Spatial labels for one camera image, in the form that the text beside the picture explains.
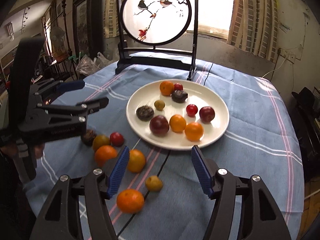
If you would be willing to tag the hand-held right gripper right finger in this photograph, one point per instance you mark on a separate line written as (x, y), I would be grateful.
(202, 172)

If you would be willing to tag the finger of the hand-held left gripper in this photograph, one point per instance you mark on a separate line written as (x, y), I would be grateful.
(71, 85)
(75, 110)

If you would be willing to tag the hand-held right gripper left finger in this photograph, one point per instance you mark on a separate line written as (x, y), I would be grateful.
(117, 172)

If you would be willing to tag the orange mandarin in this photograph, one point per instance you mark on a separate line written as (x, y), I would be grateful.
(166, 87)
(130, 201)
(105, 155)

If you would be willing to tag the smooth orange tomato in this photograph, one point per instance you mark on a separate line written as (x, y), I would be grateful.
(177, 123)
(137, 160)
(194, 131)

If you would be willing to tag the dark brown water chestnut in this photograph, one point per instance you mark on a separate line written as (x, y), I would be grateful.
(88, 137)
(144, 112)
(179, 96)

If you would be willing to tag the red cherry tomato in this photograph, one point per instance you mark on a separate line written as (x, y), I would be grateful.
(178, 86)
(116, 139)
(191, 110)

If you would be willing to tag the yellow-orange tomato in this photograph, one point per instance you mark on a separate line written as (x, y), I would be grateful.
(100, 142)

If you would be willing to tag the small yellow plum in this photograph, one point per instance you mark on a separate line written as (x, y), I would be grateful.
(154, 183)
(159, 105)

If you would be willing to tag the white round plate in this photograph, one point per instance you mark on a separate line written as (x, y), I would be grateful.
(215, 135)

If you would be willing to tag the person's left hand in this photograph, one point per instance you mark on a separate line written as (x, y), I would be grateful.
(40, 150)

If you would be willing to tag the clear plastic bags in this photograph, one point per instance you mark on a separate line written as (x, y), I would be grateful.
(86, 65)

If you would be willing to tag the blue plaid tablecloth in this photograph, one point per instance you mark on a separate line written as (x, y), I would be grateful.
(250, 130)

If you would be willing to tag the dark framed painting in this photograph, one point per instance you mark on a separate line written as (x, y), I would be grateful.
(83, 22)

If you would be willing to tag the dark coat stand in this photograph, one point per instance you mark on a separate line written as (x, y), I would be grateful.
(64, 15)

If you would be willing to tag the checked beige curtain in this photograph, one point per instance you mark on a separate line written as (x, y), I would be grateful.
(252, 17)
(112, 10)

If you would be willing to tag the round bird painting table screen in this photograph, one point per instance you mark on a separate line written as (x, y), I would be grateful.
(155, 10)

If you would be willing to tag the black hat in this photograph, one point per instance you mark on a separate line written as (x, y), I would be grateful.
(303, 95)

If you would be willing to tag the bright window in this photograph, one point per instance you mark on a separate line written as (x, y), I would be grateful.
(212, 5)

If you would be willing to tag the white wall outlet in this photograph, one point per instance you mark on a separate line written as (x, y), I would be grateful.
(287, 53)

